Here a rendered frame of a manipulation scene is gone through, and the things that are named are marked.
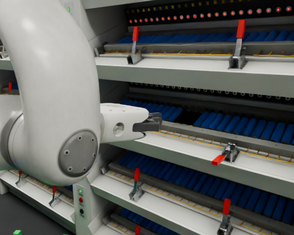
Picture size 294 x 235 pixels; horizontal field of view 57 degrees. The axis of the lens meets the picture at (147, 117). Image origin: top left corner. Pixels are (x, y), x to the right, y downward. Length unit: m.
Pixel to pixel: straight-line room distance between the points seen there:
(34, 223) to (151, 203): 0.66
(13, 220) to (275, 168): 1.10
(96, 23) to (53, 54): 0.63
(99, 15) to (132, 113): 0.52
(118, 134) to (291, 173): 0.34
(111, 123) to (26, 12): 0.18
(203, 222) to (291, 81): 0.39
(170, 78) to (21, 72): 0.44
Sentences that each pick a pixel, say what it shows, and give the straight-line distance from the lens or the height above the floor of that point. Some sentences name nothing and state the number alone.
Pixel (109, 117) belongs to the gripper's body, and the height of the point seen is 0.62.
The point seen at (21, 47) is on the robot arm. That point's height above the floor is 0.72.
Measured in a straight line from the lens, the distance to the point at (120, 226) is 1.01.
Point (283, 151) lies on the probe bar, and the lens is 0.60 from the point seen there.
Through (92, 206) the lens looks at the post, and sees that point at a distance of 0.98.
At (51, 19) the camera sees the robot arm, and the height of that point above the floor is 0.74.
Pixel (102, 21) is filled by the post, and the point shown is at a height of 0.80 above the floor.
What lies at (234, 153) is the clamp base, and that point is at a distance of 0.60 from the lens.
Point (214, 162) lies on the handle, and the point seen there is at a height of 0.50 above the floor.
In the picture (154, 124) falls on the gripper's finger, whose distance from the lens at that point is 0.43.
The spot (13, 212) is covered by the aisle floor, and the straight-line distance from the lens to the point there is 1.43.
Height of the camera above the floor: 0.72
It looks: 14 degrees down
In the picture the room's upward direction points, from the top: straight up
